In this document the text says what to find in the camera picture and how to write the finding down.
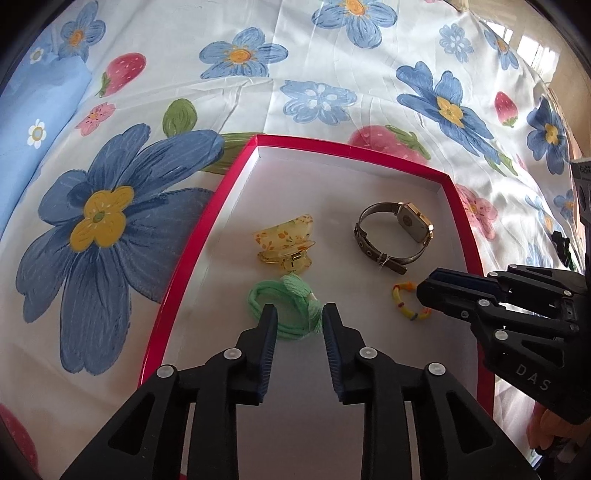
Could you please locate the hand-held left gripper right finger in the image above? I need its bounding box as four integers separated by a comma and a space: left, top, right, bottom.
322, 303, 539, 480

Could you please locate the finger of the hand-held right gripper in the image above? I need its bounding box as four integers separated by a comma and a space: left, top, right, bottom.
416, 278, 580, 354
425, 265, 591, 303

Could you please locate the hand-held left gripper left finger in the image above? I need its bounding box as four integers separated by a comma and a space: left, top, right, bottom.
60, 304, 279, 480

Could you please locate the yellow and red beaded ring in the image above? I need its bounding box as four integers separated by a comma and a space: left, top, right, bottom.
392, 281, 433, 324

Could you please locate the green hair tie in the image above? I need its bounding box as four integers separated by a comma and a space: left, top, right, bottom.
247, 272, 327, 343

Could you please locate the red shallow box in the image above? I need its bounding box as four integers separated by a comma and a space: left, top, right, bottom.
137, 135, 498, 422

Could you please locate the person's right hand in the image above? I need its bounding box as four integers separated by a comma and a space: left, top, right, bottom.
538, 408, 591, 457

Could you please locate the black hair bow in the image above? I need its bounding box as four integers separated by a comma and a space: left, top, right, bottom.
551, 232, 572, 267

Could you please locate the yellow floral hair claw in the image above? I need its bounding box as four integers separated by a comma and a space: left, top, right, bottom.
252, 213, 317, 274

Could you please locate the floral strawberry bedsheet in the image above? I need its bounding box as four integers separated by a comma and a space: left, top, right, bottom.
0, 0, 583, 480

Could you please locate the light blue daisy cloth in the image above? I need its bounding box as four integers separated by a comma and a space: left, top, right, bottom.
0, 33, 95, 234

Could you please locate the gold wristwatch with brown strap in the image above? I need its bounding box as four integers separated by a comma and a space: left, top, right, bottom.
355, 202, 435, 274

